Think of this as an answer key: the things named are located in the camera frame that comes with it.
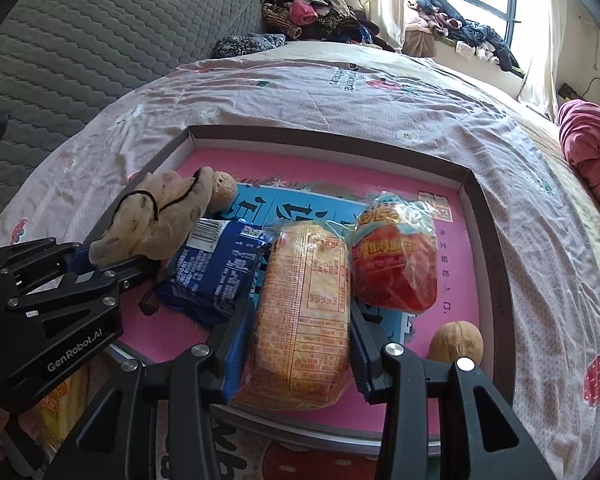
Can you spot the walnut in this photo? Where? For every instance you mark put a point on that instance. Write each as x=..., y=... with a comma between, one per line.
x=224, y=190
x=455, y=342

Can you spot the cream curtain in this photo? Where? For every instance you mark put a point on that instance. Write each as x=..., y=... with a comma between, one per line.
x=380, y=0
x=540, y=35

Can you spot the orange snack packet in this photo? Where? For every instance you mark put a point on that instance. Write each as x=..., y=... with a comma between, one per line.
x=300, y=310

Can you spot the cream cloth pouch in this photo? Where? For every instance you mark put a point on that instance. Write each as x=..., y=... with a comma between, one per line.
x=145, y=230

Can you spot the beige bed sheet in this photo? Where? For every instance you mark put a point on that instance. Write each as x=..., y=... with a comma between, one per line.
x=575, y=200

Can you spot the pink blanket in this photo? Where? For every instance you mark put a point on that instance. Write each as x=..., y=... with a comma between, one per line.
x=595, y=150

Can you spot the grey quilted cover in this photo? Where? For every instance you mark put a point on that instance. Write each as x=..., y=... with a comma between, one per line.
x=105, y=35

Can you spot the red toy egg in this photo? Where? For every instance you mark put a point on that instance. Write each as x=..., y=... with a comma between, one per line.
x=395, y=270

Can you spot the blue snack packet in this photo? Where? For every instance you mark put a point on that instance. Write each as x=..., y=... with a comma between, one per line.
x=210, y=270

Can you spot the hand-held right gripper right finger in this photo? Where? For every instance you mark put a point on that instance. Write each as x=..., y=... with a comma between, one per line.
x=360, y=360

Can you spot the shallow pink printed box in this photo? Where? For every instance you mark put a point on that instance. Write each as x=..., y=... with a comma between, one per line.
x=305, y=170

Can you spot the dark floral cloth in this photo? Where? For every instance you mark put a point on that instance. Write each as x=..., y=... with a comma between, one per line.
x=247, y=46

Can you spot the pile of mixed clothes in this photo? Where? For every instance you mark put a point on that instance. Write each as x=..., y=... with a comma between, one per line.
x=320, y=15

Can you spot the clothes heap on windowsill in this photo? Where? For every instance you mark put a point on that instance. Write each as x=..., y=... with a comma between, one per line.
x=470, y=35

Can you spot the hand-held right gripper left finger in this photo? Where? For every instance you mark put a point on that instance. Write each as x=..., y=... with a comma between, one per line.
x=235, y=360

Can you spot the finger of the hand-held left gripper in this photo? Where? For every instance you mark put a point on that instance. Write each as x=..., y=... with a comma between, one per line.
x=105, y=285
x=77, y=261

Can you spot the yellow packet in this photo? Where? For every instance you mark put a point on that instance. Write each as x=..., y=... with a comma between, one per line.
x=60, y=405

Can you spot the power strip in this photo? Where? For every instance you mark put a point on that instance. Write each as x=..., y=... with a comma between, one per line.
x=567, y=91

